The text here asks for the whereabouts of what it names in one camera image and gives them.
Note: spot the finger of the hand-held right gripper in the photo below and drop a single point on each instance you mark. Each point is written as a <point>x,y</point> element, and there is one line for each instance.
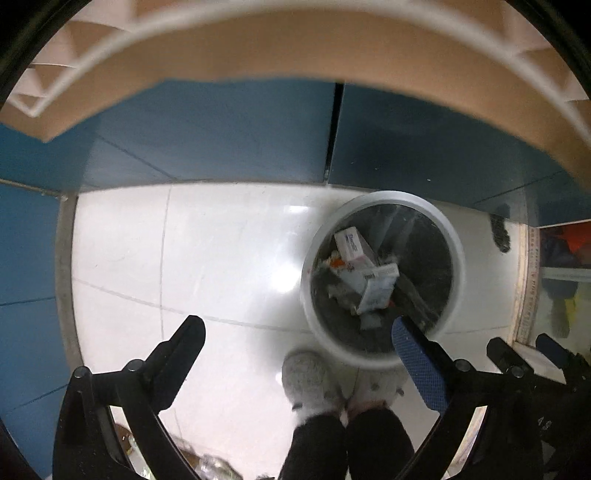
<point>551,347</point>
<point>501,351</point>

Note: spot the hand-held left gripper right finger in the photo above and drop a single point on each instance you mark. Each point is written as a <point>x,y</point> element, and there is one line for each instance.
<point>419,367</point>

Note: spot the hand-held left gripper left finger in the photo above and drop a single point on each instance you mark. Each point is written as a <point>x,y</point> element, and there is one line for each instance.
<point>182,355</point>

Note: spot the green white medicine box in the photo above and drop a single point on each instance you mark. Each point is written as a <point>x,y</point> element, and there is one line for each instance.
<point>376,288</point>

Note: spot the white pink toothpaste box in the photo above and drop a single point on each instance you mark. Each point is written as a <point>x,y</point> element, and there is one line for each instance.
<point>352,247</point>

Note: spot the white round trash bin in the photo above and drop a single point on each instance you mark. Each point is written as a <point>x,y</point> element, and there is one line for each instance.
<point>392,197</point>

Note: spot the grey fuzzy slipper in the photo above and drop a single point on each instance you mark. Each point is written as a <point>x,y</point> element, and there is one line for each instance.
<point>309,383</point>
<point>378,386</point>

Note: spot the sliding glass door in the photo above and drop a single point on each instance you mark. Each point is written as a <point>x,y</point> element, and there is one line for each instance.
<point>526,286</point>

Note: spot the orange cloth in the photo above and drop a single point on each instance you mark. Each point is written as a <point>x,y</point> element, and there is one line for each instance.
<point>572,237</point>

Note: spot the clear plastic bottle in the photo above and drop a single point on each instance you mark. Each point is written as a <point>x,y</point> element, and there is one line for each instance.
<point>216,465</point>

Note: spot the black fuzzy item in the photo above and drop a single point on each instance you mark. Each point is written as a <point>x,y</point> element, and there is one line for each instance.
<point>501,230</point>

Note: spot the person's black pants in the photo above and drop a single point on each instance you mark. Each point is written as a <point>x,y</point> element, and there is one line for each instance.
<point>318,447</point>

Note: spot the blue base cabinet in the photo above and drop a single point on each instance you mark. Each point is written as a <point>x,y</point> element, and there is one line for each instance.
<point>207,134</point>

